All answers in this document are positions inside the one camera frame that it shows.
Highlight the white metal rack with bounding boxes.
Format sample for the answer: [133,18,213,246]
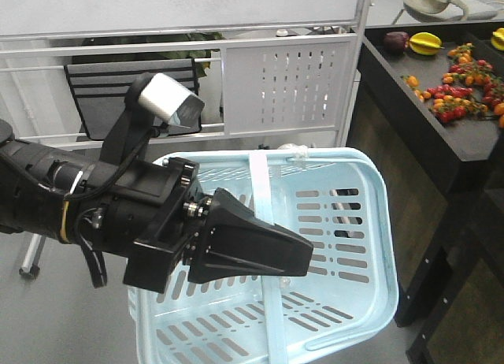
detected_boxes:
[1,0,370,150]

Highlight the yellow starfruit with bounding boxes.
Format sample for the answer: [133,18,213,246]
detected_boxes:
[409,32,443,56]

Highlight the black fruit display table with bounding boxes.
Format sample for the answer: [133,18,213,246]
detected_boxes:
[348,26,503,363]

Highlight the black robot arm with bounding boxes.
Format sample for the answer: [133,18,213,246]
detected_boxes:
[1,123,313,293]

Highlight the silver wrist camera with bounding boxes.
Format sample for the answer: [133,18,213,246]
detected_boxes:
[138,73,205,128]

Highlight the light blue plastic basket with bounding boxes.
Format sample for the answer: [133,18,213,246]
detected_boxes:
[128,148,398,363]

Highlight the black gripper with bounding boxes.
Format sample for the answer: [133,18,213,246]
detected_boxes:
[65,157,313,293]

